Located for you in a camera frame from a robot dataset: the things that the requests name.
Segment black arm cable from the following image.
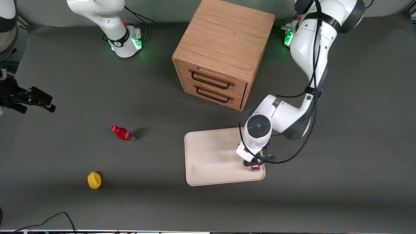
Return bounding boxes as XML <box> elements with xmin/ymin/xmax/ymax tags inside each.
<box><xmin>239</xmin><ymin>0</ymin><xmax>329</xmax><ymax>164</ymax></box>

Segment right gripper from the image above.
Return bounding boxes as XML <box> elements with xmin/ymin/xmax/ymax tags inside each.
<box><xmin>0</xmin><ymin>76</ymin><xmax>56</xmax><ymax>114</ymax></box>

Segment black drawer handle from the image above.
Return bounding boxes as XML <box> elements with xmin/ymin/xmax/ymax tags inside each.
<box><xmin>196</xmin><ymin>86</ymin><xmax>231</xmax><ymax>104</ymax></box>
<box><xmin>191</xmin><ymin>71</ymin><xmax>231</xmax><ymax>90</ymax></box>

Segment wooden drawer cabinet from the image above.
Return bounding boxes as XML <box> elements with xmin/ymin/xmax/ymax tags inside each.
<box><xmin>172</xmin><ymin>0</ymin><xmax>276</xmax><ymax>112</ymax></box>

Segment wooden drawer front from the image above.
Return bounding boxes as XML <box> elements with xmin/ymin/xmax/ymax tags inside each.
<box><xmin>176</xmin><ymin>60</ymin><xmax>248</xmax><ymax>99</ymax></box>
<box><xmin>182</xmin><ymin>80</ymin><xmax>245</xmax><ymax>110</ymax></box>

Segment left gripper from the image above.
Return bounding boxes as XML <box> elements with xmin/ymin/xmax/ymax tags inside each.
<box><xmin>235</xmin><ymin>142</ymin><xmax>277</xmax><ymax>167</ymax></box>

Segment black table cable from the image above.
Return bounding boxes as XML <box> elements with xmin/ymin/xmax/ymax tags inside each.
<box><xmin>13</xmin><ymin>212</ymin><xmax>77</xmax><ymax>234</ymax></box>

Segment black base cable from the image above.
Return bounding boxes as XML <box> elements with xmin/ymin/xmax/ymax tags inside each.
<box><xmin>272</xmin><ymin>13</ymin><xmax>301</xmax><ymax>38</ymax></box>
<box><xmin>124</xmin><ymin>6</ymin><xmax>157</xmax><ymax>41</ymax></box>

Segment red soda bottle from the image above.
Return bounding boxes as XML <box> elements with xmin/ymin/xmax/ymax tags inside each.
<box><xmin>111</xmin><ymin>125</ymin><xmax>136</xmax><ymax>143</ymax></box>

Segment beige plastic tray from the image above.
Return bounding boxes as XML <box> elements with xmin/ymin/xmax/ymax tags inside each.
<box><xmin>184</xmin><ymin>127</ymin><xmax>266</xmax><ymax>187</ymax></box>

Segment yellow lemon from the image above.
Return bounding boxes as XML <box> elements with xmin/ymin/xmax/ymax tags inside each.
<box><xmin>87</xmin><ymin>171</ymin><xmax>102</xmax><ymax>189</ymax></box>

